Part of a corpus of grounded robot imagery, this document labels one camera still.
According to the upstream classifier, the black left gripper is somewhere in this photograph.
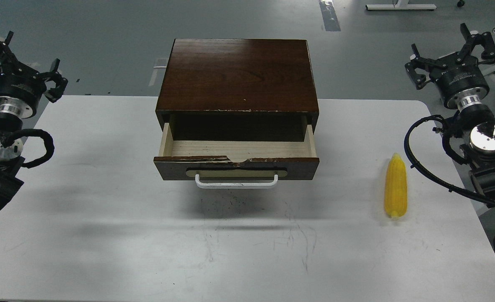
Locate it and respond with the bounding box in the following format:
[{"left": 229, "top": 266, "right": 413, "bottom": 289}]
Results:
[{"left": 0, "top": 31, "right": 68, "bottom": 119}]

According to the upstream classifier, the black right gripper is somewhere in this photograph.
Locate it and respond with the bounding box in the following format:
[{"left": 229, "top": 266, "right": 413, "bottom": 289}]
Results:
[{"left": 405, "top": 23, "right": 495, "bottom": 109}]

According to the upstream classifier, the yellow corn cob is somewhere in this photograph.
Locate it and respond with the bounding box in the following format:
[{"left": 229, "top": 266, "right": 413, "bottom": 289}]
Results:
[{"left": 384, "top": 153, "right": 408, "bottom": 219}]

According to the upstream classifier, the wooden drawer with white handle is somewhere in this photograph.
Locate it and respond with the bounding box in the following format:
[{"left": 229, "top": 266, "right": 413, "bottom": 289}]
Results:
[{"left": 153, "top": 114, "right": 320, "bottom": 182}]

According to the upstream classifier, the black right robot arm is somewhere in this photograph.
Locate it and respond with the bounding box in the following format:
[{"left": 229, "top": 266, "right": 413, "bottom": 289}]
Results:
[{"left": 403, "top": 23, "right": 495, "bottom": 208}]

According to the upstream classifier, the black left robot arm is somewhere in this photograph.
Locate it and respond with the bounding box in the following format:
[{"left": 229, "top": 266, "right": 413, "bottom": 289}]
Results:
[{"left": 0, "top": 31, "right": 68, "bottom": 211}]

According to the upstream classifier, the dark wooden drawer cabinet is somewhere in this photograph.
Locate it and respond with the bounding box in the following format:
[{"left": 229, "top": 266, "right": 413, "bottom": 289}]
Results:
[{"left": 155, "top": 39, "right": 319, "bottom": 141}]

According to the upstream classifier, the white table leg base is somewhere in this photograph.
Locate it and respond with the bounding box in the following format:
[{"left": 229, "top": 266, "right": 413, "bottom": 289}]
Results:
[{"left": 365, "top": 0, "right": 437, "bottom": 11}]

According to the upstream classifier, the grey floor tape strip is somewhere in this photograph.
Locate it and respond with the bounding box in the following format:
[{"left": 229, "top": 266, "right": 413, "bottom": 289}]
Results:
[{"left": 319, "top": 0, "right": 341, "bottom": 32}]

